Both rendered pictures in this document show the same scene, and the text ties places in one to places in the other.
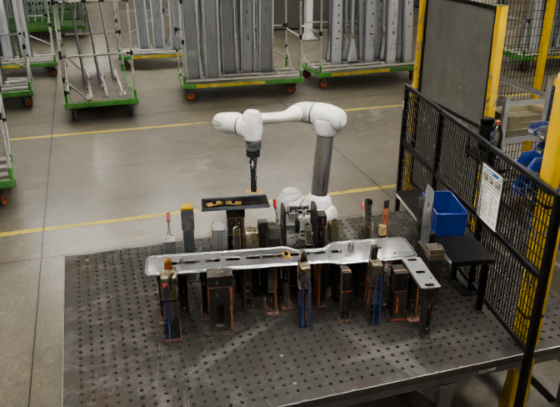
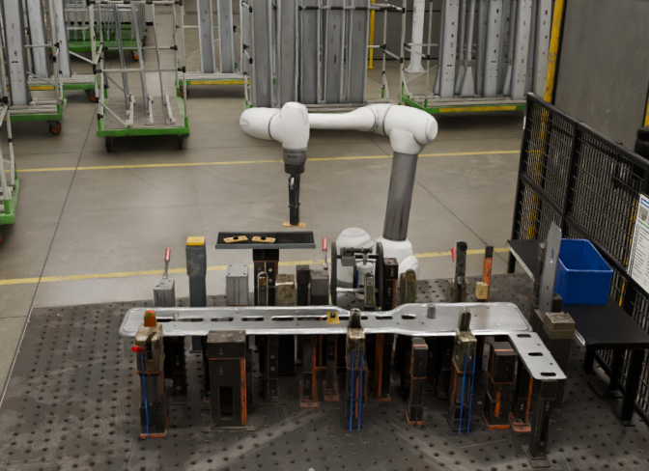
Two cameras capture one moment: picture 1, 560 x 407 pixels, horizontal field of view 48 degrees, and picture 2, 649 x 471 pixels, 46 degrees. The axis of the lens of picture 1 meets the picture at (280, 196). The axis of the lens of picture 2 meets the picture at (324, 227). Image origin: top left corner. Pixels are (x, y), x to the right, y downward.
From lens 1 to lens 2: 0.64 m
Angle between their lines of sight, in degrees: 5
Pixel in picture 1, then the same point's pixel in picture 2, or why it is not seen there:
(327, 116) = (409, 124)
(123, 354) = (75, 450)
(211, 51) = (286, 73)
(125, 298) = (99, 369)
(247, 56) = (333, 82)
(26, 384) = not seen: outside the picture
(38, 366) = not seen: outside the picture
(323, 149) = (402, 173)
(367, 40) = (488, 69)
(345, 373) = not seen: outside the picture
